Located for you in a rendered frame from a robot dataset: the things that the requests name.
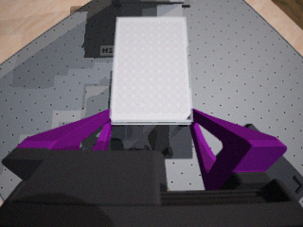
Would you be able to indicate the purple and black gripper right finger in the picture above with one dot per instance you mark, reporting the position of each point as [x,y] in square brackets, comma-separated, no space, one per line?
[244,149]

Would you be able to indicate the grey perforated base plate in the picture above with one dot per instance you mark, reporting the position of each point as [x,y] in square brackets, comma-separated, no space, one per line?
[242,71]

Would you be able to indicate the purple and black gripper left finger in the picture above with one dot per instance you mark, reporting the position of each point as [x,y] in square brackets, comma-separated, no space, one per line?
[69,136]

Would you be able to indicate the white microplate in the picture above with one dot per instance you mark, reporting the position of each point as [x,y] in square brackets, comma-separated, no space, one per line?
[151,74]

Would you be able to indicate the grey plate hotel rack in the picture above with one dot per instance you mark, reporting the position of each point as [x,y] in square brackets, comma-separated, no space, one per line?
[164,8]

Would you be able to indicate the dark grey rectangular plate with corner brackets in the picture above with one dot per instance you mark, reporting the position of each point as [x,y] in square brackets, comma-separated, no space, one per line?
[284,171]

